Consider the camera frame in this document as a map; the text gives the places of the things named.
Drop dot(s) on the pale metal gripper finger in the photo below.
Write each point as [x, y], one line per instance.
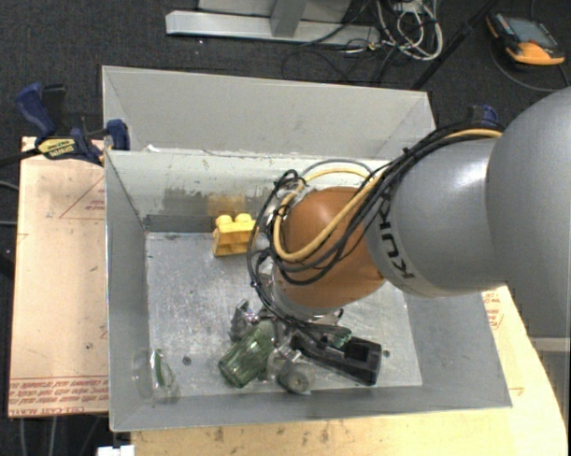
[295, 376]
[240, 320]

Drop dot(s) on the green glass cup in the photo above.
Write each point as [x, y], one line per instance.
[244, 360]

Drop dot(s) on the grey metal bin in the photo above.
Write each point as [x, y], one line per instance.
[194, 284]

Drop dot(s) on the black plastic block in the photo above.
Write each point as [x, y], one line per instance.
[355, 360]

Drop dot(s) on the yellow toy brick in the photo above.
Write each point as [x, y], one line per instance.
[233, 237]

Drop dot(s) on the clear glass thing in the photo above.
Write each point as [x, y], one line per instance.
[155, 374]

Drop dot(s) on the brown cardboard board red print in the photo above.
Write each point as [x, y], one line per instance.
[59, 280]

